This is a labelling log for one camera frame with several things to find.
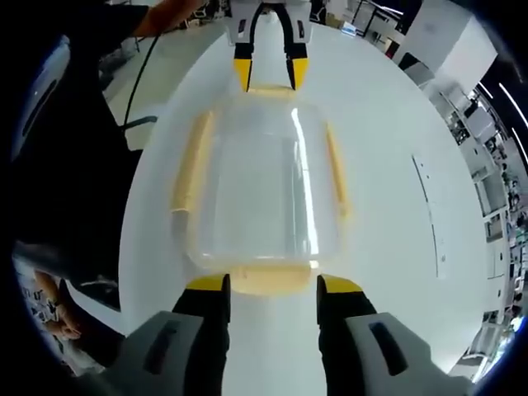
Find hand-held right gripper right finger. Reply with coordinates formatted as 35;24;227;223
316;274;439;396

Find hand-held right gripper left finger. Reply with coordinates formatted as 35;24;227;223
102;273;232;396

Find clear storage box yellow latches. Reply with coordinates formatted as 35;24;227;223
170;83;355;297

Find printed cloth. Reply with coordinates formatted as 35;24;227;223
11;254;57;335

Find person's dark clothing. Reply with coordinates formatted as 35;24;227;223
0;0;150;290

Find black cable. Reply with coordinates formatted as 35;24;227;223
122;31;167;127

